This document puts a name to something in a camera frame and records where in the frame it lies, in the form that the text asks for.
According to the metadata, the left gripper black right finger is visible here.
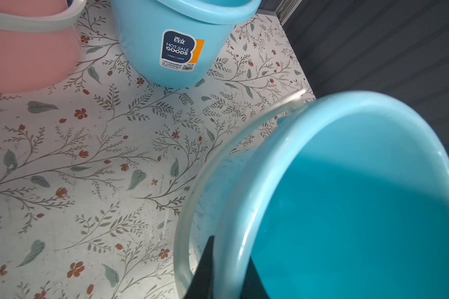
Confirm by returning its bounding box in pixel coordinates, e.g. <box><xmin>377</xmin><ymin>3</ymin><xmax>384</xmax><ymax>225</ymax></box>
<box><xmin>241</xmin><ymin>258</ymin><xmax>269</xmax><ymax>299</ymax></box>

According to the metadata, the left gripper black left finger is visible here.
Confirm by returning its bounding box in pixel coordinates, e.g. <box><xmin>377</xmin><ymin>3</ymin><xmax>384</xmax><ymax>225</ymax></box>
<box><xmin>184</xmin><ymin>236</ymin><xmax>215</xmax><ymax>299</ymax></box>

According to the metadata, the teal plastic bucket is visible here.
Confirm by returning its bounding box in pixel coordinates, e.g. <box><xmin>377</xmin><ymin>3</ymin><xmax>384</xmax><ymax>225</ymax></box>
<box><xmin>173</xmin><ymin>90</ymin><xmax>449</xmax><ymax>299</ymax></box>
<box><xmin>111</xmin><ymin>0</ymin><xmax>261</xmax><ymax>88</ymax></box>

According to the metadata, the pink plastic bucket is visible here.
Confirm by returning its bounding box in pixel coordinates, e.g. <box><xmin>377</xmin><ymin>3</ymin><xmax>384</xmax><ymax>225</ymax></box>
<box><xmin>0</xmin><ymin>1</ymin><xmax>86</xmax><ymax>93</ymax></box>

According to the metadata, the floral patterned table mat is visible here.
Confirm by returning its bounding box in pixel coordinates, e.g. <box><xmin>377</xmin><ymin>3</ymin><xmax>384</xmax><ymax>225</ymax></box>
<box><xmin>0</xmin><ymin>1</ymin><xmax>308</xmax><ymax>299</ymax></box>

